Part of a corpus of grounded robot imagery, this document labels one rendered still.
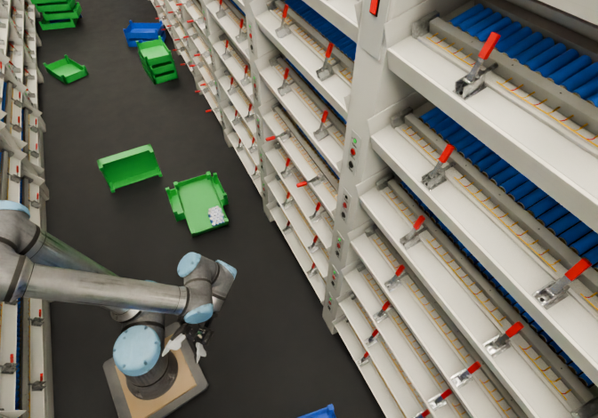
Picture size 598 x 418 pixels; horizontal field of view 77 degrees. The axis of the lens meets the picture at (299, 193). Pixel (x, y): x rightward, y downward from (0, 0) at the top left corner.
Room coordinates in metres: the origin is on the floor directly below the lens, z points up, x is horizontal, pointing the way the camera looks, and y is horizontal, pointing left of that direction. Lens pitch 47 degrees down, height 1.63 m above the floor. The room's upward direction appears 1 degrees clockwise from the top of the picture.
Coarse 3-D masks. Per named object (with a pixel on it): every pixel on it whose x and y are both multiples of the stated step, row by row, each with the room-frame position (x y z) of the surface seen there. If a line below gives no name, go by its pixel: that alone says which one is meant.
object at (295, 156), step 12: (264, 108) 1.29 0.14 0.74; (264, 120) 1.27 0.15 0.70; (276, 120) 1.24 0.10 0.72; (276, 132) 1.18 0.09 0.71; (288, 144) 1.10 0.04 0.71; (288, 156) 1.08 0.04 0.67; (300, 156) 1.03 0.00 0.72; (300, 168) 0.97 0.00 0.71; (324, 180) 0.90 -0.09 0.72; (336, 180) 0.89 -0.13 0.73; (324, 192) 0.85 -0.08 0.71; (324, 204) 0.81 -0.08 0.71
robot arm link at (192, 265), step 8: (184, 256) 0.72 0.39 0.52; (192, 256) 0.70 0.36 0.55; (200, 256) 0.71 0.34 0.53; (184, 264) 0.68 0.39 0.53; (192, 264) 0.67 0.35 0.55; (200, 264) 0.68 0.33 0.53; (208, 264) 0.70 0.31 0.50; (216, 264) 0.72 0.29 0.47; (184, 272) 0.65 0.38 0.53; (192, 272) 0.65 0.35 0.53; (200, 272) 0.65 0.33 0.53; (208, 272) 0.67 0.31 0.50; (216, 272) 0.69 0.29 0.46; (184, 280) 0.63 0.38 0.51
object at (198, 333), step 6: (210, 318) 0.57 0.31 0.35; (192, 324) 0.55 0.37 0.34; (198, 324) 0.56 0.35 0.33; (204, 324) 0.55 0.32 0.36; (210, 324) 0.56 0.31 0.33; (186, 330) 0.54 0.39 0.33; (192, 330) 0.54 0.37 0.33; (198, 330) 0.53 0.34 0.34; (204, 330) 0.54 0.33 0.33; (210, 330) 0.54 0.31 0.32; (186, 336) 0.52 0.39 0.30; (192, 336) 0.51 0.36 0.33; (198, 336) 0.52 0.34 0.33; (204, 336) 0.52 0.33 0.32; (204, 342) 0.50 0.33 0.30
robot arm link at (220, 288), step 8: (224, 264) 0.73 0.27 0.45; (224, 272) 0.71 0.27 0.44; (232, 272) 0.72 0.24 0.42; (216, 280) 0.67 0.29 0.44; (224, 280) 0.68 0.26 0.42; (232, 280) 0.70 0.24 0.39; (216, 288) 0.66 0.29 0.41; (224, 288) 0.66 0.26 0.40; (216, 296) 0.63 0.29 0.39; (224, 296) 0.65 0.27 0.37
